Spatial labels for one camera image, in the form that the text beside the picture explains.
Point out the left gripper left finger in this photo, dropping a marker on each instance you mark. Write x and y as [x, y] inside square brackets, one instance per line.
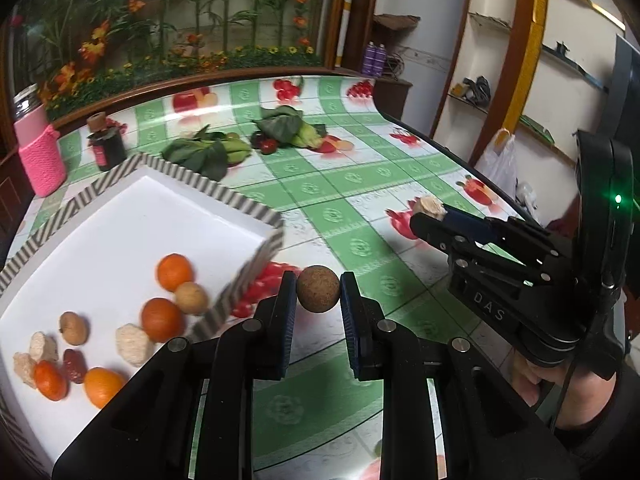
[272, 346]

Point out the green leafy vegetable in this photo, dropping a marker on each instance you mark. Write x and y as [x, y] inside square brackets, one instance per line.
[287, 125]
[208, 153]

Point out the pink knitted sleeve bottle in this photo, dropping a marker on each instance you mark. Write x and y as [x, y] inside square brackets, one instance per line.
[37, 142]

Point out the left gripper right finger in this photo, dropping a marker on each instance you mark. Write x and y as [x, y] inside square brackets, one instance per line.
[360, 319]

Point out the small dark jar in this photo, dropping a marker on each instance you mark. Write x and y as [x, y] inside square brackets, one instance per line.
[105, 141]

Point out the green leafy vegetable right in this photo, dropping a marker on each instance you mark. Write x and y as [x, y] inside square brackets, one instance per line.
[287, 125]

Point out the red jujube date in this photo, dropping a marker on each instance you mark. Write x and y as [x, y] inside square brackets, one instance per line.
[74, 366]

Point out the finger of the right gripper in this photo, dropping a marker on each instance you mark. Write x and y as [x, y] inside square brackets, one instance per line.
[458, 222]
[430, 230]

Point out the small orange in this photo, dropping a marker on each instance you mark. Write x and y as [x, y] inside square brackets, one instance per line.
[50, 382]

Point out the large orange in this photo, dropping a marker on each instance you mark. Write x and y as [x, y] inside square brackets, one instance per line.
[162, 320]
[101, 385]

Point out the yellow-brown round fruit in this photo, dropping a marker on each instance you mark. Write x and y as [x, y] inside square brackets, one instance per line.
[191, 298]

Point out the purple bottles pair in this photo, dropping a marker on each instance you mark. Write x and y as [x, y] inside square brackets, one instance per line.
[374, 59]

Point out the white rice cake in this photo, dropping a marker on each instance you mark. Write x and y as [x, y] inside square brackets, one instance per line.
[429, 205]

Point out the brown kiwi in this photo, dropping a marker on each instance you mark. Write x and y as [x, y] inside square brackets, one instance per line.
[73, 328]
[317, 289]

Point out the beige rice cake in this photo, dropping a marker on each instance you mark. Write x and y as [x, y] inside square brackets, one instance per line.
[24, 368]
[133, 345]
[43, 347]

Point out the dark red cherry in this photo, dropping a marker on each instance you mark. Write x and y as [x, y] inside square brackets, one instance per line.
[268, 146]

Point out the white tray striped rim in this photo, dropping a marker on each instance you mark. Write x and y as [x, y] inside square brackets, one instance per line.
[96, 256]

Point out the green leafy vegetable left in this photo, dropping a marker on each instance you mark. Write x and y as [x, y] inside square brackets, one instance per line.
[208, 153]

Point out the small tangerine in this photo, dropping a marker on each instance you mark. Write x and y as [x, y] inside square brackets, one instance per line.
[172, 271]

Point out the white plastic bag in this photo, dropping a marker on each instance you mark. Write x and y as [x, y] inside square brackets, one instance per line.
[498, 162]

